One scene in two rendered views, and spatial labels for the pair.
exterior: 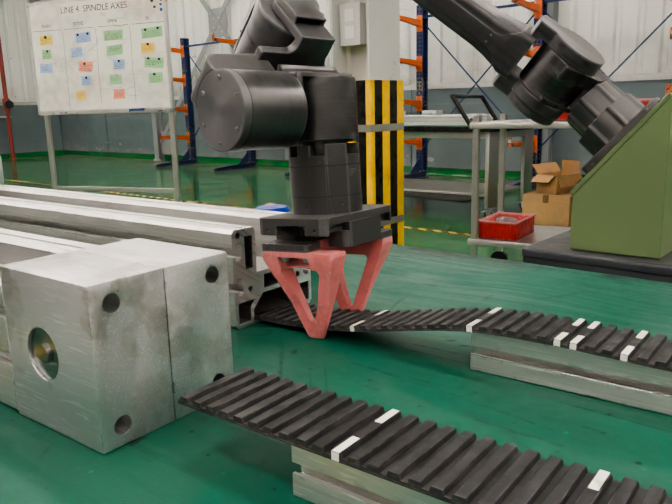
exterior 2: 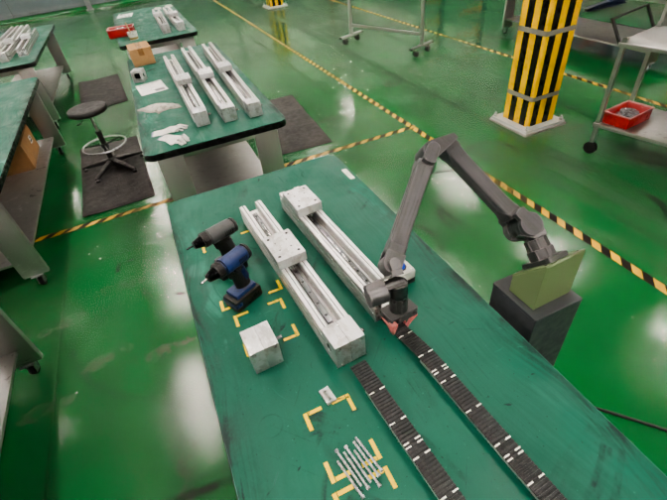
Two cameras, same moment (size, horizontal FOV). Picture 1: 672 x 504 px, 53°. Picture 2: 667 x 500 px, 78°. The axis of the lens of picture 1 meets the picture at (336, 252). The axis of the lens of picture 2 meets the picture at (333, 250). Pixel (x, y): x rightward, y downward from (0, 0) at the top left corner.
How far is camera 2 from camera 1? 0.97 m
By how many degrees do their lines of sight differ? 38
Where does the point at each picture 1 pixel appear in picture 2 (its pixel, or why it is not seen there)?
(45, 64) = not seen: outside the picture
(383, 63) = not seen: outside the picture
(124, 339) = (341, 353)
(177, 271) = (352, 341)
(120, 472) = (339, 375)
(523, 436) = (414, 391)
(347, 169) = (401, 306)
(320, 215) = (393, 314)
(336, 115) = (399, 297)
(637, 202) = (530, 291)
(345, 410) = (375, 383)
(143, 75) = not seen: outside the picture
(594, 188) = (519, 278)
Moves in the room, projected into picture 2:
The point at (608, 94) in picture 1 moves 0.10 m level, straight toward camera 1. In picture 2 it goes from (537, 245) to (521, 261)
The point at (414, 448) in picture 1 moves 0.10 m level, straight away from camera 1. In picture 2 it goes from (382, 398) to (397, 369)
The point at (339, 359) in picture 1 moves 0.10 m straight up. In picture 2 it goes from (393, 346) to (393, 325)
